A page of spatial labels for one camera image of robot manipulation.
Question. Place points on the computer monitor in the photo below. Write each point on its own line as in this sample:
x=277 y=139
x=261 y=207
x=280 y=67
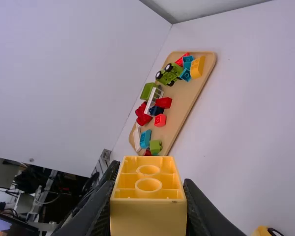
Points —
x=12 y=225

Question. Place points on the white window toy brick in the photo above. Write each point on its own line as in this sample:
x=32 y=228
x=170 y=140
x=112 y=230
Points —
x=153 y=100

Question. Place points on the yellow toy car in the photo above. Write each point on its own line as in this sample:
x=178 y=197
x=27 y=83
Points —
x=260 y=232

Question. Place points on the dark blue toy brick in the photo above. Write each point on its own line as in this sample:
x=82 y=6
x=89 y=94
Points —
x=156 y=110

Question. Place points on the lime green toy brick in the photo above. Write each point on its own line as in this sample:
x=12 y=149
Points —
x=148 y=91

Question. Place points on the green toy car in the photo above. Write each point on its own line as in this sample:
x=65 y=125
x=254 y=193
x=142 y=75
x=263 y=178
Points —
x=168 y=73

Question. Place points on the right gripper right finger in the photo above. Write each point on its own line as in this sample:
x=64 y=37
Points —
x=206 y=216

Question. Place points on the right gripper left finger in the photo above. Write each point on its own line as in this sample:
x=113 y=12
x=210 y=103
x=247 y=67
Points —
x=93 y=209

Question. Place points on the light red toy brick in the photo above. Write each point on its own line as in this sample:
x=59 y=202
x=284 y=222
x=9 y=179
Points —
x=160 y=120

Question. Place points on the tan tray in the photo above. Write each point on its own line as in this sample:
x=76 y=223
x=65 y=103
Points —
x=186 y=103

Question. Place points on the curved yellow toy brick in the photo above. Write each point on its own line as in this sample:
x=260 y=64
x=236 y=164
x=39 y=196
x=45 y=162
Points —
x=197 y=67

